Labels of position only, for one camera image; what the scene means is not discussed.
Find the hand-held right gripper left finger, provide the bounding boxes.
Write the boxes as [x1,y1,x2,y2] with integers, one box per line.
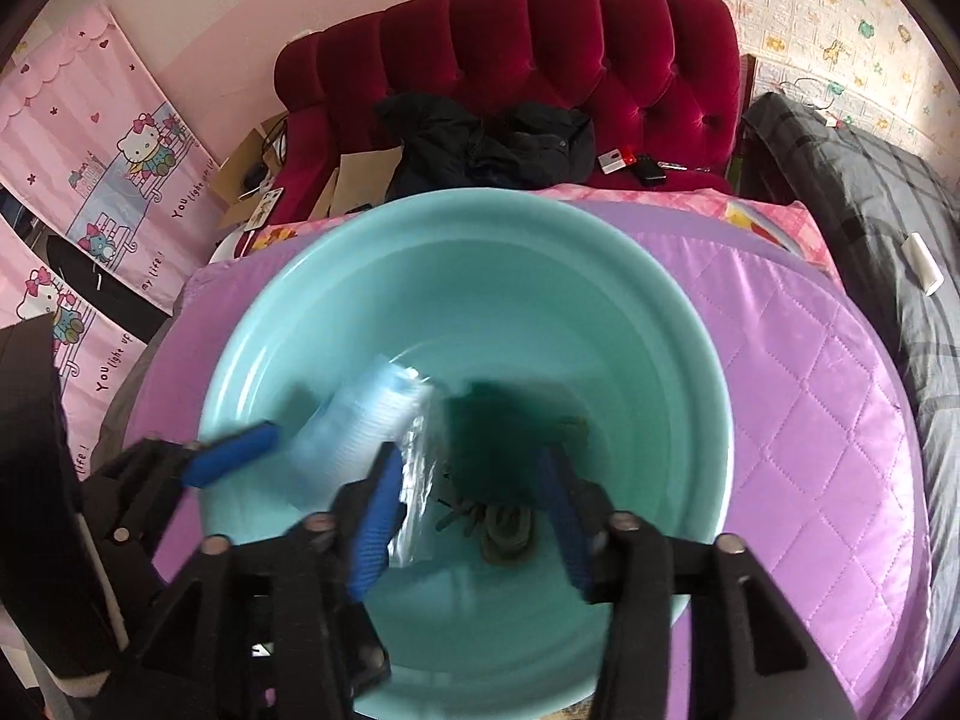
[112,444,411,720]

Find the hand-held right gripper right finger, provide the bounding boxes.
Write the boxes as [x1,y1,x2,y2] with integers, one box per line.
[535,444,856,720]

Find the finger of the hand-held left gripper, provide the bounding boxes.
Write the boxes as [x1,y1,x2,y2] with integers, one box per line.
[81,422,283,541]
[94,521,197,638]

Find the clear plastic wrapper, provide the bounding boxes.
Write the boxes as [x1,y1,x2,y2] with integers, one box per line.
[386,382,455,571]

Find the blue snack packet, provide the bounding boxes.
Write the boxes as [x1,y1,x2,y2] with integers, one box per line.
[289,360,436,518]

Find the teal plastic basin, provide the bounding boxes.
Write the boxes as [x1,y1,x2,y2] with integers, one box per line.
[196,191,732,717]

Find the dark green cloth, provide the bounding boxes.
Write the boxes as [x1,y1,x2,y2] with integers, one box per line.
[442,379,571,503]

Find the pink cartoon curtain panel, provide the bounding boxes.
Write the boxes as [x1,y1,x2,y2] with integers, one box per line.
[0,225,151,481]
[0,4,220,312]

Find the white plastic item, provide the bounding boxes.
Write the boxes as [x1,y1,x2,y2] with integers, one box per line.
[208,229,260,265]

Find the purple quilted blanket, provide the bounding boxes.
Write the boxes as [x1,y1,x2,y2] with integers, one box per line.
[112,199,935,720]

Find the white picture card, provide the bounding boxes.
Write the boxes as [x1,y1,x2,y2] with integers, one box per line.
[251,187,284,230]

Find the open cardboard box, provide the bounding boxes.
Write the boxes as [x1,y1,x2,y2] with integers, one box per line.
[217,112,292,230]

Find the flat cardboard piece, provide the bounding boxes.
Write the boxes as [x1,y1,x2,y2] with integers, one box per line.
[311,144,406,220]

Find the pink printed sheet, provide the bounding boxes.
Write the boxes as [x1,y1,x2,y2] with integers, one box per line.
[247,184,837,286]

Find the black jacket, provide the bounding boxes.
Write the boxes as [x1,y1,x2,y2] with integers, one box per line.
[375,92,597,200]

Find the small white roll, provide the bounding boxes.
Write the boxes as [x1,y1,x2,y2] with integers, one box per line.
[904,232,944,297]

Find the grey plaid bedding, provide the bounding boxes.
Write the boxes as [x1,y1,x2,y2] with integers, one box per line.
[739,90,960,691]

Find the red velvet tufted sofa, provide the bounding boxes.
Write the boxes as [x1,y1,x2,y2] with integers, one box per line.
[271,0,740,230]

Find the black cable bundle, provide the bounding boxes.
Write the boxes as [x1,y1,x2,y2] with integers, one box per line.
[244,116,290,192]

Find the wooden bed frame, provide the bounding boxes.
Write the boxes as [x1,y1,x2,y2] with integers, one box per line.
[737,52,760,196]

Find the white charger cable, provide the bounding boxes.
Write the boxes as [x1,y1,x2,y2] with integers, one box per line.
[776,77,848,128]

